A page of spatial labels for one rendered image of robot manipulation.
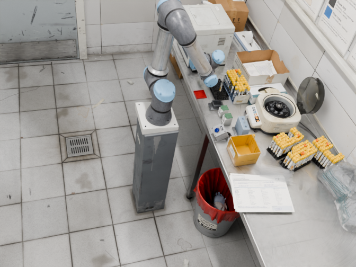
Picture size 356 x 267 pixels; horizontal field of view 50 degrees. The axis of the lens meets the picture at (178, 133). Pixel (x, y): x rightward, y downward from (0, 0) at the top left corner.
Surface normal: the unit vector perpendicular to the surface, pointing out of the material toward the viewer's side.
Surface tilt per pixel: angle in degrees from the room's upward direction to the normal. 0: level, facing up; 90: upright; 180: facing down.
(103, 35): 90
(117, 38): 90
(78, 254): 0
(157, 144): 90
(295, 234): 0
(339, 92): 90
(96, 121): 0
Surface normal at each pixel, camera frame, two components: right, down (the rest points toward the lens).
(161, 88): 0.24, -0.55
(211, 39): 0.26, 0.75
